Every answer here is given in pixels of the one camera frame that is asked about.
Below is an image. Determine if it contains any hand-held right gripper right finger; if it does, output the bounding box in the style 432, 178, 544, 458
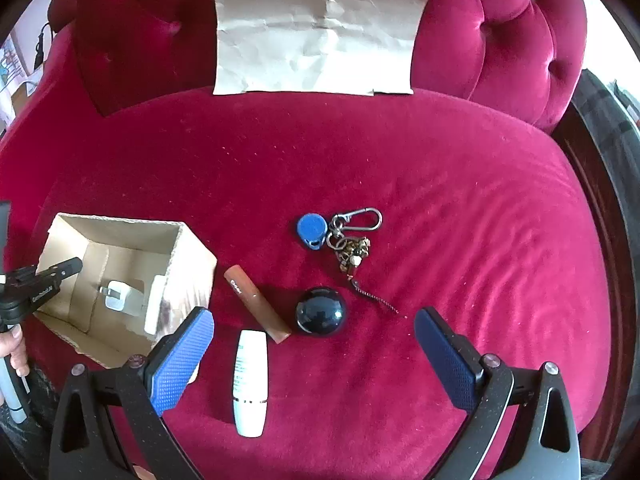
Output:
415, 306, 582, 480

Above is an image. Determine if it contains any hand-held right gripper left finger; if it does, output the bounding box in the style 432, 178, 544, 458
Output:
48, 306, 216, 480

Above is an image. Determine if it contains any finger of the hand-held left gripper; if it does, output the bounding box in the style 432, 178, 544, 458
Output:
32, 257, 84, 293

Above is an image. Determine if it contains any large white charger plug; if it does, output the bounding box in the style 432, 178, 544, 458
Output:
144, 274, 168, 336

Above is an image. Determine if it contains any small white charger plug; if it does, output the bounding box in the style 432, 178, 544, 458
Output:
98, 281, 132, 312

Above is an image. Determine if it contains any white cosmetic bottle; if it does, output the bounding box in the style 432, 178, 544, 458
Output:
231, 329, 267, 438

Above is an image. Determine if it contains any brown lipstick tube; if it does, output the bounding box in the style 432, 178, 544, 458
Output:
223, 264, 292, 345

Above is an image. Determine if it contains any cardboard box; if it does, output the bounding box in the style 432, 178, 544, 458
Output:
34, 212, 218, 377

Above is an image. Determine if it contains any glossy black ball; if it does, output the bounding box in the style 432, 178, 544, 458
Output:
295, 286, 347, 336

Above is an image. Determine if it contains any keychain with blue fob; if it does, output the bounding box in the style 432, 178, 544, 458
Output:
295, 207, 401, 316

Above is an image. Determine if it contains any person's left hand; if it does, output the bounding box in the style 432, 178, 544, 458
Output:
0, 324, 31, 406

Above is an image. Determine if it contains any red velvet tufted sofa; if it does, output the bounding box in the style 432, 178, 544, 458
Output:
0, 0, 616, 480

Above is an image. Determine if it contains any creased brown paper sheet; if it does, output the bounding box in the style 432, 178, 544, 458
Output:
206, 0, 437, 97

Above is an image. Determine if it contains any cartoon cat wall poster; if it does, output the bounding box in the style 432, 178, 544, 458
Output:
0, 35, 26, 126

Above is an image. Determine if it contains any black power cord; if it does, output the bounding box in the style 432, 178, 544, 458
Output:
34, 22, 52, 68

